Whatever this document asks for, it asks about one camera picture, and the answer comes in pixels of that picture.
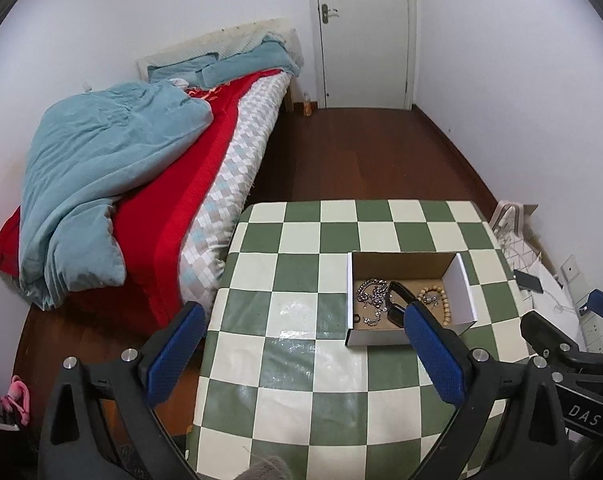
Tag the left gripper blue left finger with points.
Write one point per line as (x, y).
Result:
(166, 354)

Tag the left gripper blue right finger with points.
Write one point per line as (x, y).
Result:
(440, 350)

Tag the white cardboard box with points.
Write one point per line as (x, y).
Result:
(381, 285)

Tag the black smartphone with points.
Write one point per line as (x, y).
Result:
(526, 281)

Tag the green white checkered tablecloth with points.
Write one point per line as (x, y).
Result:
(282, 375)

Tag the checkered pattern mattress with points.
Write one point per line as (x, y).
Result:
(206, 242)

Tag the pink plastic hanger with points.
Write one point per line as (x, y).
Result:
(16, 402)

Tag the red bed sheet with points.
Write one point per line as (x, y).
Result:
(150, 223)

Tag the teal blue blanket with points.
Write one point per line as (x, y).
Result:
(88, 150)

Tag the small orange bottle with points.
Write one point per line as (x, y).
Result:
(307, 105)

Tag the teal pillow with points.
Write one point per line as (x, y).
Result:
(208, 71)

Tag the cream bed headboard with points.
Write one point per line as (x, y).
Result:
(226, 42)

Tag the white door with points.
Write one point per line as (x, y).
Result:
(365, 52)

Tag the white wall sockets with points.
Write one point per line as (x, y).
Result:
(579, 290)

